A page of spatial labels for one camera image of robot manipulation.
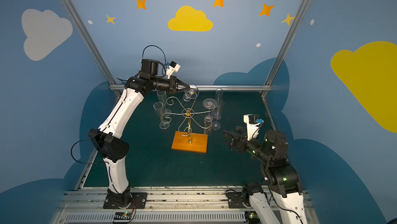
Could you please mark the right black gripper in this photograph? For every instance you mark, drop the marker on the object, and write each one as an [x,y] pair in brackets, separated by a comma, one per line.
[238,142]

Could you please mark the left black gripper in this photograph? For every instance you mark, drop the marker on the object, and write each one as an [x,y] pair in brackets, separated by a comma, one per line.
[173,84]

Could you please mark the clear flute glass front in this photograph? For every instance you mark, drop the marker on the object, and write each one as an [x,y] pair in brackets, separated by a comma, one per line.
[217,114]

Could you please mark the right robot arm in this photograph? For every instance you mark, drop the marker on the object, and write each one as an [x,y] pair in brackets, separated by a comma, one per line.
[281,177]

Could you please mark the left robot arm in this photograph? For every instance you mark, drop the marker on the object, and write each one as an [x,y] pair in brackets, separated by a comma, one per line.
[107,138]

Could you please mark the orange wooden rack base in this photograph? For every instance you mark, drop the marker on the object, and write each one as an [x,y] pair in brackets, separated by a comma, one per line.
[193,143]

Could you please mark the right green circuit board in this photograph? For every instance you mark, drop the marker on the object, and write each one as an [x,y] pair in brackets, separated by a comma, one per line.
[250,218]

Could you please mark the green circuit board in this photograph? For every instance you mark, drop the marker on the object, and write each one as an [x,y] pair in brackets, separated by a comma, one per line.
[122,217]
[250,218]

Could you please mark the left green circuit board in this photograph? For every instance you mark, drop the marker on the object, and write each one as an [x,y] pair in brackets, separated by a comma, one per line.
[122,217]

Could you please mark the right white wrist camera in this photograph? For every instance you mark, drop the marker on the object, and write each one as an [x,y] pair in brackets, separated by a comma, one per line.
[253,123]

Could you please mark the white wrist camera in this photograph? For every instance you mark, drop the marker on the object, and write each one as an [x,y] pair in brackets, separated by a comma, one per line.
[253,123]
[171,67]

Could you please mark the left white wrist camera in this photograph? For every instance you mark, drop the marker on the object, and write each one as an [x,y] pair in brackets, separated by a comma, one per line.
[171,67]

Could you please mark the gold wire glass rack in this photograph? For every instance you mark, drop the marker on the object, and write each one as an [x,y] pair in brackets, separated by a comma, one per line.
[193,121]

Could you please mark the aluminium frame left post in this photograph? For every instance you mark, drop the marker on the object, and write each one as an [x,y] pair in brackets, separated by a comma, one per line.
[83,30]

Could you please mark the aluminium frame post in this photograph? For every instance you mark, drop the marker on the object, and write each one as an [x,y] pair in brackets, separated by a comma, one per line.
[83,30]
[293,28]

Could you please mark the aluminium mounting rail base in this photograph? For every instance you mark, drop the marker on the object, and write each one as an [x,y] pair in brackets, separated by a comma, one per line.
[168,205]

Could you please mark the aluminium frame right post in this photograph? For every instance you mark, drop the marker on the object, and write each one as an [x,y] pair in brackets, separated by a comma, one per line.
[293,28]

